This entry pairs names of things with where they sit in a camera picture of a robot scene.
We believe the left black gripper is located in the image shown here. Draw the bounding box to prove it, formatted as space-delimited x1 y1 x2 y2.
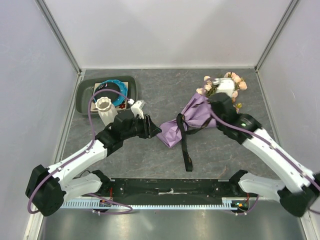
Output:
122 113 162 140

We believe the black printed ribbon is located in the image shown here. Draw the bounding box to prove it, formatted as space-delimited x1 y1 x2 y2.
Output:
176 113 213 172

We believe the purple pink wrapping paper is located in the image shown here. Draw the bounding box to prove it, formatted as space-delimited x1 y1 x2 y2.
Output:
157 93 211 148

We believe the pink artificial flower bunch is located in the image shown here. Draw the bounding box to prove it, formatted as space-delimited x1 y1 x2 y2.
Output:
196 72 248 113

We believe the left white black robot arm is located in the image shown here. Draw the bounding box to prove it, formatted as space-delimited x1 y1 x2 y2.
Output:
25 110 162 217

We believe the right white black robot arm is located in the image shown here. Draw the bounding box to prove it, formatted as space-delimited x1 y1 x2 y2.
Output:
208 93 320 218

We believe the white ribbed vase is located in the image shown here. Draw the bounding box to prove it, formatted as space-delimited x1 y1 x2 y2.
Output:
95 97 118 126

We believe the beige square board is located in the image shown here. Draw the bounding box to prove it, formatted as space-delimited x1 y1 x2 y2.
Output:
90 81 129 113

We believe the blue rimmed black bowl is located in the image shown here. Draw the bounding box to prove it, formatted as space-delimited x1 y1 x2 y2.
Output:
92 79 128 107

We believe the dark green plastic tray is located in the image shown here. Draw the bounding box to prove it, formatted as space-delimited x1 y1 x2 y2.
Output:
75 75 138 115

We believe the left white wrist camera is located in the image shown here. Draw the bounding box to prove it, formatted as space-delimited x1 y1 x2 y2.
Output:
128 98 146 119

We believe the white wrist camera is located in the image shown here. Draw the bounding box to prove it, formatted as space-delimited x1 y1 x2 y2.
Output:
212 78 235 96
128 98 146 119

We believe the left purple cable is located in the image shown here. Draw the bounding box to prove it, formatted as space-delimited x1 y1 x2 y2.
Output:
26 89 135 215

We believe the purple cable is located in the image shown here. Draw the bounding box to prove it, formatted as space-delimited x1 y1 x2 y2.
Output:
204 77 320 216
26 89 135 215

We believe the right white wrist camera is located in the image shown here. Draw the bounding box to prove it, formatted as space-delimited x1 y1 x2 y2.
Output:
212 78 235 96

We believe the light blue slotted cable duct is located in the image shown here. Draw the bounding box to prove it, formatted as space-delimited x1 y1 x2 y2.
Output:
60 197 249 210

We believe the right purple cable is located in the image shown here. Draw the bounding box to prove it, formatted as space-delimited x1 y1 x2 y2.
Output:
204 77 320 216

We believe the left aluminium frame post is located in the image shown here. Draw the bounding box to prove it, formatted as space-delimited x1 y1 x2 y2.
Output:
35 0 82 75

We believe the aluminium frame post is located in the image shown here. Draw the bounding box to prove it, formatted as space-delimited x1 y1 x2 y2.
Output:
254 0 300 73
35 0 82 75

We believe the right aluminium frame post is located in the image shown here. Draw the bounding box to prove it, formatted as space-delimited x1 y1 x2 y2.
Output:
254 0 300 73

